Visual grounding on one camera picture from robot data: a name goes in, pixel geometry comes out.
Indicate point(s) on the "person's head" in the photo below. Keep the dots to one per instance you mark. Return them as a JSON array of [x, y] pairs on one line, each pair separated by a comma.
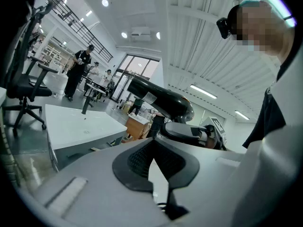
[[281, 39]]

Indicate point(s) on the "black metal railing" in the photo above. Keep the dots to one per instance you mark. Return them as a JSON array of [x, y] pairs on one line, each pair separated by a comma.
[[80, 27]]

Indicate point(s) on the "person's black clothing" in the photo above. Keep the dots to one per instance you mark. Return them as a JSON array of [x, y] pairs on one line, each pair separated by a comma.
[[270, 117]]

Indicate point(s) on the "black hair dryer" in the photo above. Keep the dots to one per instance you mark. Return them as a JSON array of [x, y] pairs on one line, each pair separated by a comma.
[[165, 98]]

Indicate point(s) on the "black office chair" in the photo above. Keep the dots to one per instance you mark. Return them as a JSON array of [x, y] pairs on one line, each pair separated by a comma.
[[26, 86]]

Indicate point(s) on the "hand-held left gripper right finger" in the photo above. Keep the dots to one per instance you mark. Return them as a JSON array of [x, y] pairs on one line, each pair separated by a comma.
[[208, 185]]

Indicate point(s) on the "long ceiling tube light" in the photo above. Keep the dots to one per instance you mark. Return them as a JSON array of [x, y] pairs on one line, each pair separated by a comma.
[[242, 115], [203, 91]]

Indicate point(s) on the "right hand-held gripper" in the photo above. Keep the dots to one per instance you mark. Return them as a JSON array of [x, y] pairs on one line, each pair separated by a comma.
[[217, 133]]

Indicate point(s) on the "cardboard box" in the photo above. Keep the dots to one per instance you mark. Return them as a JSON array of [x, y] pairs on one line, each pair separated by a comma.
[[127, 107]]

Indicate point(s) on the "round white table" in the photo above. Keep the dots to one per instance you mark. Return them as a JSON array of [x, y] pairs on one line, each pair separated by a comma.
[[94, 87]]

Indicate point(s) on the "black head camera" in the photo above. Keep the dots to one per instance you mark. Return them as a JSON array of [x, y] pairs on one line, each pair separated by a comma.
[[223, 27]]

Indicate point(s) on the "glass door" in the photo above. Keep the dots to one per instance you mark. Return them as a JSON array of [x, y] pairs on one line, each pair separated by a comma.
[[137, 67]]

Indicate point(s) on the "white sink basin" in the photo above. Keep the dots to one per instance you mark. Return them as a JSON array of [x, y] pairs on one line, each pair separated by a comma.
[[71, 126]]

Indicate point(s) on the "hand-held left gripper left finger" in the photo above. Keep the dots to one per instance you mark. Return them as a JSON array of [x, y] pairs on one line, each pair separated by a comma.
[[94, 185]]

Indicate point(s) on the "white air conditioner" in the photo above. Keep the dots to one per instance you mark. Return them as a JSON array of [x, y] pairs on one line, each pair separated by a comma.
[[140, 34]]

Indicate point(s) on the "round ceiling light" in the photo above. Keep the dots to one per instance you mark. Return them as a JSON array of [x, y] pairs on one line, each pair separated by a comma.
[[158, 35], [105, 2], [124, 35]]

